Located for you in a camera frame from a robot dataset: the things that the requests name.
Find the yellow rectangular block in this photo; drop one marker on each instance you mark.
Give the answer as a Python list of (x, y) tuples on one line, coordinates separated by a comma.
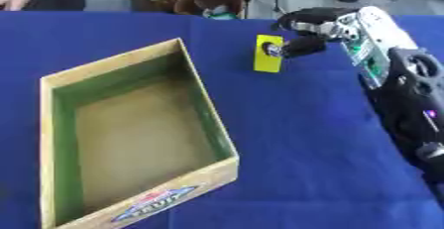
[(269, 54)]

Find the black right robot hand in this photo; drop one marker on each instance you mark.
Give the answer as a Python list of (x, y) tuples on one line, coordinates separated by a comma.
[(315, 16)]

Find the brown box with green item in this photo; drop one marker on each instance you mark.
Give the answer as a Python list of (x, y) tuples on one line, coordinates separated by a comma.
[(209, 4)]

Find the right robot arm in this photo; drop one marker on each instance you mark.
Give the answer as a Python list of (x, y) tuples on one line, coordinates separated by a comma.
[(399, 74)]

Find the tan cardboard box green inside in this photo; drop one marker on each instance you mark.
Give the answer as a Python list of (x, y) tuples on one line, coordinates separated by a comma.
[(133, 134)]

